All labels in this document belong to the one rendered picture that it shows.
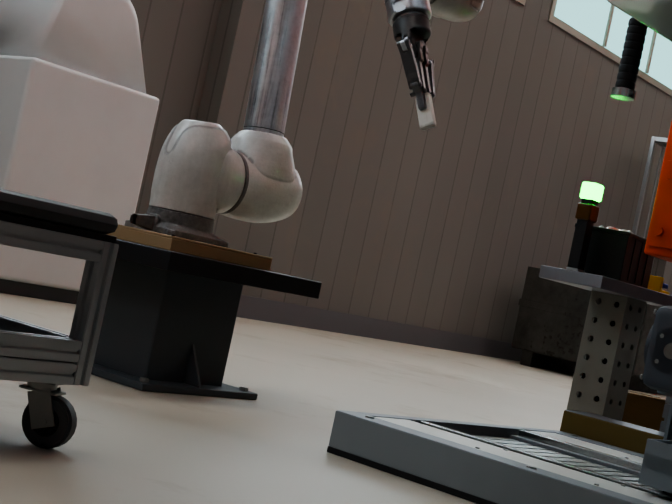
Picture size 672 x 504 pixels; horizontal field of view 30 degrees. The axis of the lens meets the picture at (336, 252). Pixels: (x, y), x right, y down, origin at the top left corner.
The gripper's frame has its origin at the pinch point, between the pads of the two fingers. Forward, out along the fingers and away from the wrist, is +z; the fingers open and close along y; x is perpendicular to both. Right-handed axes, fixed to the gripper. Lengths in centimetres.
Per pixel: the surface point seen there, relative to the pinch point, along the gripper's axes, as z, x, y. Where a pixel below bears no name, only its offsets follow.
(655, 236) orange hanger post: 16, 24, -66
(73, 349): 56, -27, 77
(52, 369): 59, -28, 80
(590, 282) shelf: 23, 8, -63
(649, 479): 78, 29, 2
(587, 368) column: 38, -3, -86
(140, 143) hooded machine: -110, -186, -161
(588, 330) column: 28, -1, -85
